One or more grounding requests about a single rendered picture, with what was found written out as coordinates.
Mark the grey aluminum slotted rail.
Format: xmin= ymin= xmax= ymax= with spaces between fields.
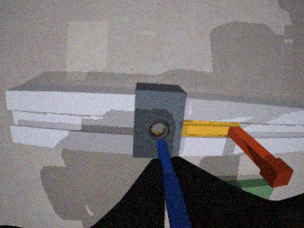
xmin=5 ymin=83 xmax=304 ymax=159

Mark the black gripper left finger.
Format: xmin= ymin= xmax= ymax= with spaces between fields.
xmin=90 ymin=159 xmax=166 ymax=228

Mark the dark blue long bar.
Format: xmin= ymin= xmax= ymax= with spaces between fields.
xmin=156 ymin=140 xmax=191 ymax=228

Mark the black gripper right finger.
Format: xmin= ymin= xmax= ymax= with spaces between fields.
xmin=171 ymin=156 xmax=304 ymax=228

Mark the green tray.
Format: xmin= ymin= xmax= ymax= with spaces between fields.
xmin=224 ymin=179 xmax=274 ymax=200

